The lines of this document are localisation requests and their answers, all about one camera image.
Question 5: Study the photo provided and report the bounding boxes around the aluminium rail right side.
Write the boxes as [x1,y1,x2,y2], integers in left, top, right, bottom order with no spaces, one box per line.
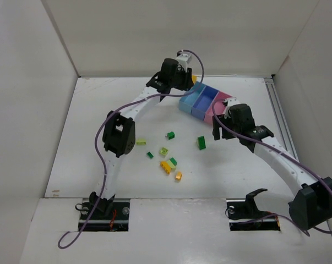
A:
[264,78,298,160]

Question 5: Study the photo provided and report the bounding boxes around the green and pale lego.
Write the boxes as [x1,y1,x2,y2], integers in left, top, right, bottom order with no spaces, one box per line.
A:
[167,157,177,170]

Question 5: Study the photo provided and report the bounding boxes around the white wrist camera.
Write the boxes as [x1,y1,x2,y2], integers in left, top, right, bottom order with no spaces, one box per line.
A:
[176,51,192,68]
[222,97,240,107]

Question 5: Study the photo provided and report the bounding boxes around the pink container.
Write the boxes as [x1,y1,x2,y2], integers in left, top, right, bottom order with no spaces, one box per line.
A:
[204,91,232,125]

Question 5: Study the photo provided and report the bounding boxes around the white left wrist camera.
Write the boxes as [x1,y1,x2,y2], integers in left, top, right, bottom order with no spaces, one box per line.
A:
[176,51,192,68]

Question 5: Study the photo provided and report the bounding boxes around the light blue container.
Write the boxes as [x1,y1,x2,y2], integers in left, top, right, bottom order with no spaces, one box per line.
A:
[178,82,205,114]

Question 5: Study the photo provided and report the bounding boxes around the orange small lego brick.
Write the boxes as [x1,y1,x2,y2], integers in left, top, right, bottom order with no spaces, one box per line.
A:
[175,171,183,181]

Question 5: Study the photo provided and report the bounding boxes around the purple blue container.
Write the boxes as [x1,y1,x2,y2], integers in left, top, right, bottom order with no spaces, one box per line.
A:
[191,86,219,120]

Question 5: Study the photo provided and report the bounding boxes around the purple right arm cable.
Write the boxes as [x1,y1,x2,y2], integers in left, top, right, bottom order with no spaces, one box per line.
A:
[211,100,332,237]

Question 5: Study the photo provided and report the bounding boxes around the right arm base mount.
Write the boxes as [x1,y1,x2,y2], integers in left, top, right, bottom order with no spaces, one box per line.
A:
[225,188,281,232]

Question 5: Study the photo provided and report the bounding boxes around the yellow studded lego brick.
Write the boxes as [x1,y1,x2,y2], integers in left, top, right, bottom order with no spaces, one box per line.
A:
[160,161,172,174]

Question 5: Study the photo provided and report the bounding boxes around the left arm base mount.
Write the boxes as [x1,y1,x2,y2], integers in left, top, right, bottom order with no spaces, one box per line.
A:
[75,192,130,232]

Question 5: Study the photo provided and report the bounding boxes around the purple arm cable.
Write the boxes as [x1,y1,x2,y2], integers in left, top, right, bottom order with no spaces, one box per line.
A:
[211,100,332,237]
[57,49,205,250]

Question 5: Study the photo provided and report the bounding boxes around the light green curved lego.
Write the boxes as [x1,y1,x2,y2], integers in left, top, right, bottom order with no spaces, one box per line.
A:
[135,138,146,146]

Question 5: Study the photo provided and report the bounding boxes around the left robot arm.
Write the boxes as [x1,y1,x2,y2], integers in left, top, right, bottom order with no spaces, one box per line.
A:
[89,53,194,216]

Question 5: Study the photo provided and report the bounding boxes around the dark green lego brick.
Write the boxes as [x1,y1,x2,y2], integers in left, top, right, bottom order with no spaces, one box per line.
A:
[166,131,175,140]

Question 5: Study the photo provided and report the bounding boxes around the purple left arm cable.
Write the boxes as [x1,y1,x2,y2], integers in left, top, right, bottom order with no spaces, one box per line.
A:
[57,49,205,250]

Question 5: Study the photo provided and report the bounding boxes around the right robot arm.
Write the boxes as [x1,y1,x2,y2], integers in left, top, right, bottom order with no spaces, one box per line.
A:
[213,98,332,233]

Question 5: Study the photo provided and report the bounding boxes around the green lego plate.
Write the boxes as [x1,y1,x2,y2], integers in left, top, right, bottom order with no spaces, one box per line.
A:
[197,136,206,150]

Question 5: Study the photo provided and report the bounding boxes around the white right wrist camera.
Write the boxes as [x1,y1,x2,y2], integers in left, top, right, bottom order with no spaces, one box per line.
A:
[222,97,240,107]

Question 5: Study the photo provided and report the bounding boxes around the light green small lego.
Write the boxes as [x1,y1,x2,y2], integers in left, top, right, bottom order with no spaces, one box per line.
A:
[160,147,168,157]

